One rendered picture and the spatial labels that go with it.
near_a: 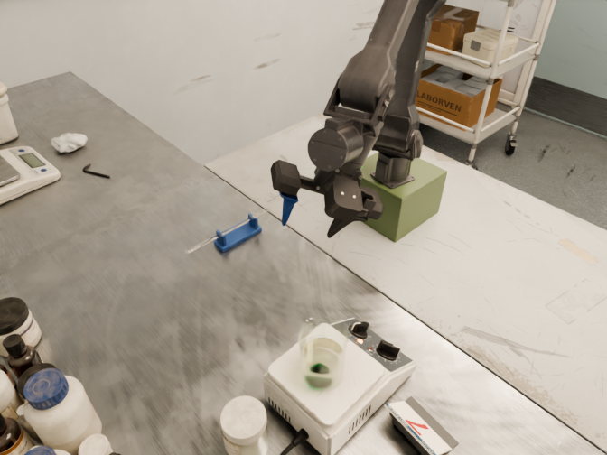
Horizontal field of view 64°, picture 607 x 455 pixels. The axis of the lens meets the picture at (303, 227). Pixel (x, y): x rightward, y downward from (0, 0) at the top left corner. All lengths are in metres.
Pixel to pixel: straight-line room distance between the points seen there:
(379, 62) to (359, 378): 0.43
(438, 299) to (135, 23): 1.48
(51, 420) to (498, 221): 0.89
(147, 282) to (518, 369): 0.65
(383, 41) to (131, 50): 1.37
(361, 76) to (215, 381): 0.50
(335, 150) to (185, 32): 1.50
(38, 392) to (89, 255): 0.41
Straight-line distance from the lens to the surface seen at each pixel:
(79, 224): 1.14
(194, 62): 2.14
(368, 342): 0.77
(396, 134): 0.90
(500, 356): 0.87
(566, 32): 3.58
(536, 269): 1.04
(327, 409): 0.66
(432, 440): 0.74
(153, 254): 1.02
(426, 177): 1.02
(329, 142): 0.65
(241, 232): 1.01
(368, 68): 0.72
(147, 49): 2.02
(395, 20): 0.76
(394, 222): 0.99
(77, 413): 0.72
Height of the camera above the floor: 1.56
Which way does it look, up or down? 40 degrees down
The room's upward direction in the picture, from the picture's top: straight up
